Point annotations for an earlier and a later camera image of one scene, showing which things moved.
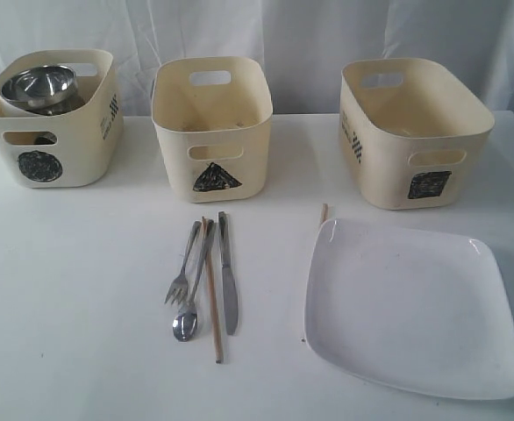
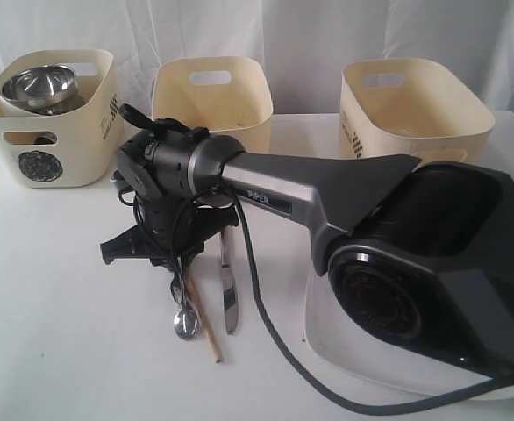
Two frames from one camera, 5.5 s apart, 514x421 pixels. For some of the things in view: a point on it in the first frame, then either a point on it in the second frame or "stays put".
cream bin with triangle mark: (212, 114) stays put
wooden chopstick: (212, 293) -> (203, 319)
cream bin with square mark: (414, 133) stays put
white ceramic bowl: (11, 109) stays put
